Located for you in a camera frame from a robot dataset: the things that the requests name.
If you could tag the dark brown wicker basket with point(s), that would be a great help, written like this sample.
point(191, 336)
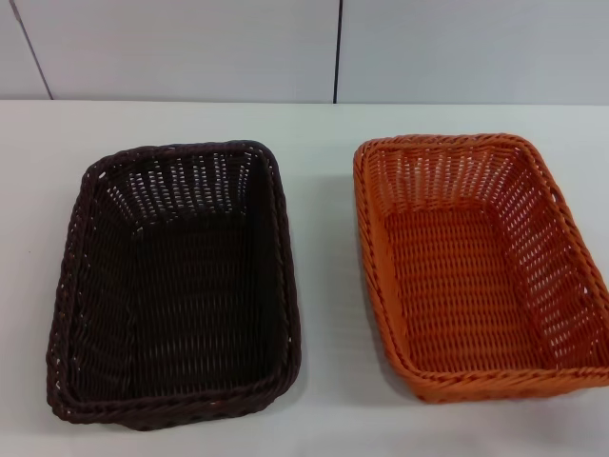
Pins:
point(190, 295)

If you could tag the orange wicker basket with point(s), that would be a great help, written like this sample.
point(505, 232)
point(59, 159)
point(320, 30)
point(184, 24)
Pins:
point(457, 285)

